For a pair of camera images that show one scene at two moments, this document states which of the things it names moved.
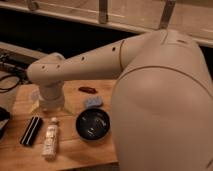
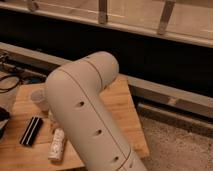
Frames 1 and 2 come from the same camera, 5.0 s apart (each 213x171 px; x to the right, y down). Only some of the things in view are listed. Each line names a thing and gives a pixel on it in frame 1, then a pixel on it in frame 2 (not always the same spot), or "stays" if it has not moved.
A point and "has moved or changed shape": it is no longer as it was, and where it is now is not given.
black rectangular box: (30, 134) stays
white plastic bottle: (50, 144) has moved or changed shape
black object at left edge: (5, 115) stays
